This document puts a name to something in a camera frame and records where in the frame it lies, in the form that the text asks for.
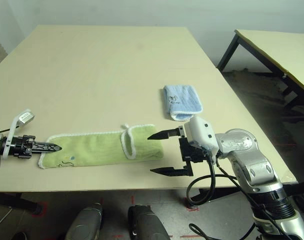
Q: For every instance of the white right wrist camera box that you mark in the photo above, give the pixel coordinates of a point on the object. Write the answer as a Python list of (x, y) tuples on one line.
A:
[(199, 130)]

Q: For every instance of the folded blue towel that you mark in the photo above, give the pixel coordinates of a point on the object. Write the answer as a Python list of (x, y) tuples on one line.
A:
[(184, 100)]

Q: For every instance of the grey robot right leg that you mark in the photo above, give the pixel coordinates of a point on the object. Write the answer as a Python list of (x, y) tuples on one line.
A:
[(147, 225)]

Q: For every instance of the grey robot leg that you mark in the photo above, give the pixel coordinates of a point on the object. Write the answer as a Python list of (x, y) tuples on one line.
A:
[(147, 225), (84, 225)]

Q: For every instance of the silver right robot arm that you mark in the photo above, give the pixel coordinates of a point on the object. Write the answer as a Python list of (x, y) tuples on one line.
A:
[(247, 155)]

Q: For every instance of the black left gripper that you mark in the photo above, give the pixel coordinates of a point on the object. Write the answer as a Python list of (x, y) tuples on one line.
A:
[(23, 146)]

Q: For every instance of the black white sneaker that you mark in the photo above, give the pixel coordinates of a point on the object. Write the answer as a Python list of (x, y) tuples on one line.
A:
[(19, 237)]

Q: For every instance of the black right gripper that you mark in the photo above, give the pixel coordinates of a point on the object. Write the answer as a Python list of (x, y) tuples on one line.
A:
[(192, 153)]

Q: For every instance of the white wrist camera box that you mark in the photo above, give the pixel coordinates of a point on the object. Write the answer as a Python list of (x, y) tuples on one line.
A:
[(25, 117), (199, 130)]

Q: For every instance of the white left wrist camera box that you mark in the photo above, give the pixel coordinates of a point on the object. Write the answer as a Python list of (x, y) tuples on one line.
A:
[(25, 117)]

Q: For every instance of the side table with black legs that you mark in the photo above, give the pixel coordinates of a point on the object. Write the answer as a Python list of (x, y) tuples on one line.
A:
[(279, 50)]

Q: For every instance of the grey robot left leg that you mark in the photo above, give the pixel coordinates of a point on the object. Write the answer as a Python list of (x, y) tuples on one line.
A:
[(84, 225)]

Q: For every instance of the green towel with white trim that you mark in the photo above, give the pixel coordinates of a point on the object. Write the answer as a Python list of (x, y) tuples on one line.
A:
[(97, 147)]

